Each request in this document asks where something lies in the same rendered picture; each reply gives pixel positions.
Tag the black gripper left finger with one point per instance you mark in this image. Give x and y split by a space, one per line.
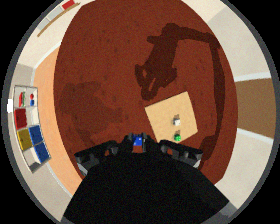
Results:
95 155

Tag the tan square mat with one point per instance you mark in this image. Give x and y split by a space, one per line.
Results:
161 117

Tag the green die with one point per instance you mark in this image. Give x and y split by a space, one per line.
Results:
177 137

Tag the white die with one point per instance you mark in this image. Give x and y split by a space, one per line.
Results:
176 122

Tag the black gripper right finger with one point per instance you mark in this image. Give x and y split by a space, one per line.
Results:
180 152

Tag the blue die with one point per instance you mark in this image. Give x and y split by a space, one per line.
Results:
137 139

